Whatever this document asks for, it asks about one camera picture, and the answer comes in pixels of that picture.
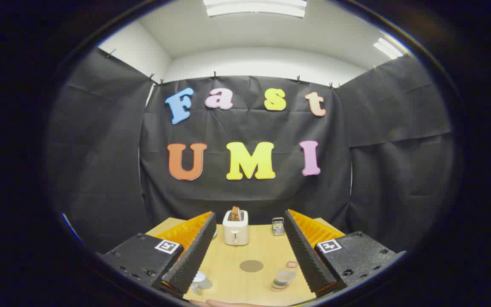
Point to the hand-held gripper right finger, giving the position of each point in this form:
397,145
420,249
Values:
307,260

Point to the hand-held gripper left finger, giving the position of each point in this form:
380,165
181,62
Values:
194,260

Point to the white cup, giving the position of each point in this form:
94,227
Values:
203,282

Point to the clear plastic juice bottle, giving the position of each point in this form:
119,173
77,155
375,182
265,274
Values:
283,279

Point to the round brown coaster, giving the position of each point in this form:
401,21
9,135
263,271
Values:
251,266

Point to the white toaster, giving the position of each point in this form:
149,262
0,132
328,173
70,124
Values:
235,234

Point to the wooden table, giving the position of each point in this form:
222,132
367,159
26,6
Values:
245,249

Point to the brown bread slice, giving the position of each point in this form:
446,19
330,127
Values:
235,213

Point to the small ceiling light panel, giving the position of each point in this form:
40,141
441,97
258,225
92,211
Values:
388,47

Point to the large ceiling light panel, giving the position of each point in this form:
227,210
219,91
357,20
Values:
254,7

